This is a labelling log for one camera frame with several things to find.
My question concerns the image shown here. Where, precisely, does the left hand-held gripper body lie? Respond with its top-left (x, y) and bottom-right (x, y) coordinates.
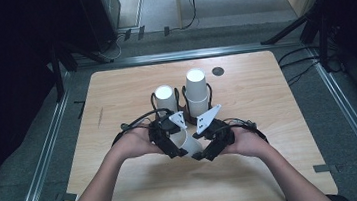
top-left (146, 110), bottom-right (190, 151)

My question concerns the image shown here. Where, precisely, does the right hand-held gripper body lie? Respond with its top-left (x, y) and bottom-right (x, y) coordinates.
top-left (193, 102), bottom-right (238, 151)

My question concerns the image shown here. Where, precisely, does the single white paper cup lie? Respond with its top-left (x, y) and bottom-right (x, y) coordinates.
top-left (169, 126), bottom-right (205, 159)

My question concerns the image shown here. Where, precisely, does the black wire cup holder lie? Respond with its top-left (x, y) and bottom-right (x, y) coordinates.
top-left (149, 86), bottom-right (183, 118)
top-left (180, 82), bottom-right (217, 127)

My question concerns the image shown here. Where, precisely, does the stack of white paper cups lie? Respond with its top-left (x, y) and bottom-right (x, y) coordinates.
top-left (182, 66), bottom-right (211, 120)
top-left (153, 83), bottom-right (179, 116)

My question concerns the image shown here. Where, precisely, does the person's right hand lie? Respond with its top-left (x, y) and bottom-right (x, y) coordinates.
top-left (221, 122), bottom-right (273, 163)

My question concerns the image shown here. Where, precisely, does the person's left hand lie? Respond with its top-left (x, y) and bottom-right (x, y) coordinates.
top-left (110, 123), bottom-right (165, 162)

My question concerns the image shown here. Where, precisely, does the black round table grommet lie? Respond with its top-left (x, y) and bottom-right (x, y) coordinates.
top-left (211, 65), bottom-right (226, 78)

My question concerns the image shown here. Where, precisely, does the grey tape strip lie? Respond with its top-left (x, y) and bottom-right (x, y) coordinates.
top-left (313, 162), bottom-right (339, 175)
top-left (55, 191), bottom-right (78, 201)

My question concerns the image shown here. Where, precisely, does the black metal stand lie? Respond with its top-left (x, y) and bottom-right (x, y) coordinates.
top-left (47, 36), bottom-right (119, 104)

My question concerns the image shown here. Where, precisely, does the black tripod stand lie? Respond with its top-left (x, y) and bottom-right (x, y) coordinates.
top-left (256, 0), bottom-right (342, 80)

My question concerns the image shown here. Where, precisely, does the black cabinet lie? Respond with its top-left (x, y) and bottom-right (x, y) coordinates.
top-left (76, 0), bottom-right (126, 55)

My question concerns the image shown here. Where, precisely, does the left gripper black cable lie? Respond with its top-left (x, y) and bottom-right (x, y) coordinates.
top-left (108, 106), bottom-right (176, 148)

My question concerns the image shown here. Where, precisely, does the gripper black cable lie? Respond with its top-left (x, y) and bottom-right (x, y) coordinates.
top-left (108, 106), bottom-right (176, 148)
top-left (223, 114), bottom-right (269, 148)

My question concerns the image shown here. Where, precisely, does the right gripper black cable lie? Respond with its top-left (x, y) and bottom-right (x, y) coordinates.
top-left (223, 114), bottom-right (269, 148)

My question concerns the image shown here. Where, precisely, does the black floor cable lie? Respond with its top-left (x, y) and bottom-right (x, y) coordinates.
top-left (276, 43), bottom-right (322, 66)
top-left (282, 59), bottom-right (323, 87)

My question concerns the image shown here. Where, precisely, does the aluminium floor rail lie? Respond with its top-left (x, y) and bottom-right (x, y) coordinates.
top-left (306, 43), bottom-right (357, 201)
top-left (0, 88), bottom-right (83, 201)

